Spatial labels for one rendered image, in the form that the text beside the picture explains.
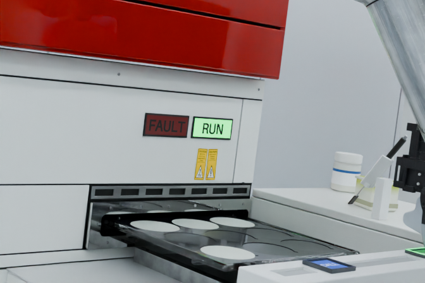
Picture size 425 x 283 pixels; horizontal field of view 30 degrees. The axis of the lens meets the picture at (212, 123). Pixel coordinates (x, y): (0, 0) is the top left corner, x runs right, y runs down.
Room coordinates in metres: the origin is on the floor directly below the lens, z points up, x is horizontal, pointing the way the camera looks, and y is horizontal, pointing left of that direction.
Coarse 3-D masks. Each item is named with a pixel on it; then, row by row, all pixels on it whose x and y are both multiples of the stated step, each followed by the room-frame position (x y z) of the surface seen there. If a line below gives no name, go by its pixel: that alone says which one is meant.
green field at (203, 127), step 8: (200, 120) 1.72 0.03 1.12; (208, 120) 1.73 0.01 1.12; (216, 120) 1.75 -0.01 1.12; (224, 120) 1.76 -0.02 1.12; (200, 128) 1.72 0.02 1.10; (208, 128) 1.74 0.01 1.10; (216, 128) 1.75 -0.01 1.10; (224, 128) 1.77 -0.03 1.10; (200, 136) 1.72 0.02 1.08; (208, 136) 1.74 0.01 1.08; (216, 136) 1.75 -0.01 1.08; (224, 136) 1.77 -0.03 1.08
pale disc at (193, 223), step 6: (174, 222) 1.65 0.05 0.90; (180, 222) 1.66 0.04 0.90; (186, 222) 1.66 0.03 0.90; (192, 222) 1.67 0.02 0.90; (198, 222) 1.68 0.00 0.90; (204, 222) 1.69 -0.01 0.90; (210, 222) 1.70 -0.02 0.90; (198, 228) 1.62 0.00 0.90; (204, 228) 1.63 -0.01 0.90; (210, 228) 1.63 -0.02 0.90; (216, 228) 1.64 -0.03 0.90
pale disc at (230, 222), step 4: (212, 220) 1.72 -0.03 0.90; (216, 220) 1.73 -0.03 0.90; (220, 220) 1.73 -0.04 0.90; (224, 220) 1.74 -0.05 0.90; (228, 220) 1.75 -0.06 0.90; (232, 220) 1.75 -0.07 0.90; (236, 220) 1.76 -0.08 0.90; (240, 220) 1.76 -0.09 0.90; (244, 220) 1.77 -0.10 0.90; (224, 224) 1.69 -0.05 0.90; (228, 224) 1.70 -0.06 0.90; (232, 224) 1.71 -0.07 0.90; (236, 224) 1.71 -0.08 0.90; (240, 224) 1.72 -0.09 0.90; (244, 224) 1.72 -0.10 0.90; (248, 224) 1.73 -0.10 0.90; (252, 224) 1.73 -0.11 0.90
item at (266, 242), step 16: (128, 224) 1.57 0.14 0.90; (256, 224) 1.74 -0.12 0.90; (176, 240) 1.48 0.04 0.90; (192, 240) 1.50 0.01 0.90; (208, 240) 1.52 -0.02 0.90; (224, 240) 1.53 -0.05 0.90; (240, 240) 1.55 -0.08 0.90; (256, 240) 1.57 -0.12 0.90; (272, 240) 1.59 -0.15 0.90; (288, 240) 1.61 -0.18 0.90; (304, 240) 1.63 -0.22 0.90; (208, 256) 1.37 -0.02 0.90; (256, 256) 1.42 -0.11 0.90; (272, 256) 1.44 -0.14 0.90; (288, 256) 1.45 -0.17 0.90
